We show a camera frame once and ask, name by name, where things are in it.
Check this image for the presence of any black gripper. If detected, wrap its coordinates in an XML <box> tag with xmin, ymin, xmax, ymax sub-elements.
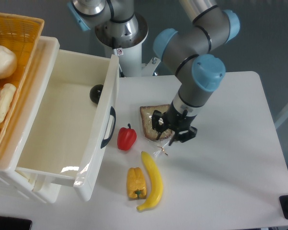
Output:
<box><xmin>152</xmin><ymin>104</ymin><xmax>197</xmax><ymax>146</ymax></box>

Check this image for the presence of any white top drawer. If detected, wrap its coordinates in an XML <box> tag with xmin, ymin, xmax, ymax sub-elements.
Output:
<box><xmin>17</xmin><ymin>50</ymin><xmax>119</xmax><ymax>201</ymax></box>

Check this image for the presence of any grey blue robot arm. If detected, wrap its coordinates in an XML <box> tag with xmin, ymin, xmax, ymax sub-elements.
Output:
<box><xmin>68</xmin><ymin>0</ymin><xmax>240</xmax><ymax>142</ymax></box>

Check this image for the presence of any black ball in drawer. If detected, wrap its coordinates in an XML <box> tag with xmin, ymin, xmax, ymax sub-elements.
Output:
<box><xmin>89</xmin><ymin>84</ymin><xmax>104</xmax><ymax>104</ymax></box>

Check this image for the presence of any white plastic drawer cabinet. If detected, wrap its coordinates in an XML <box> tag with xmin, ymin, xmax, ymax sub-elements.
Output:
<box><xmin>0</xmin><ymin>36</ymin><xmax>60</xmax><ymax>203</ymax></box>

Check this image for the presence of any bagged brown bread slice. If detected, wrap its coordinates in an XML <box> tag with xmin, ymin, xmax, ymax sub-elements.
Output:
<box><xmin>139</xmin><ymin>103</ymin><xmax>176</xmax><ymax>159</ymax></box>

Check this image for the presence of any red bell pepper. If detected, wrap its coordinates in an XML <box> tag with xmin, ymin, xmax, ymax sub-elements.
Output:
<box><xmin>117</xmin><ymin>124</ymin><xmax>137</xmax><ymax>151</ymax></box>

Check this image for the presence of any yellow bell pepper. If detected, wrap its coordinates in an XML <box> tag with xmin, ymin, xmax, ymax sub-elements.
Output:
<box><xmin>126</xmin><ymin>167</ymin><xmax>147</xmax><ymax>199</ymax></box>

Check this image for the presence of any yellow banana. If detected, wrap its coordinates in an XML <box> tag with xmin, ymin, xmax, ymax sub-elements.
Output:
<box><xmin>136</xmin><ymin>151</ymin><xmax>164</xmax><ymax>212</ymax></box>

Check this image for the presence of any beige twisted bread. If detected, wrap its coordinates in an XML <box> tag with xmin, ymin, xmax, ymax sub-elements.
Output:
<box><xmin>0</xmin><ymin>83</ymin><xmax>16</xmax><ymax>129</ymax></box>

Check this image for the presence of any orange plastic basket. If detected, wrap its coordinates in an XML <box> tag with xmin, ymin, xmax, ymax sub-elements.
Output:
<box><xmin>0</xmin><ymin>12</ymin><xmax>44</xmax><ymax>147</ymax></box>

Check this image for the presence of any round white bread bun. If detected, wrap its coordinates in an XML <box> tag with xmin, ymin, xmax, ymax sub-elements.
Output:
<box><xmin>0</xmin><ymin>46</ymin><xmax>17</xmax><ymax>80</ymax></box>

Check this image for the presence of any black device bottom left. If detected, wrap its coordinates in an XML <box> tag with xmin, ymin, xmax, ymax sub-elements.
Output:
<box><xmin>0</xmin><ymin>216</ymin><xmax>32</xmax><ymax>230</ymax></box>

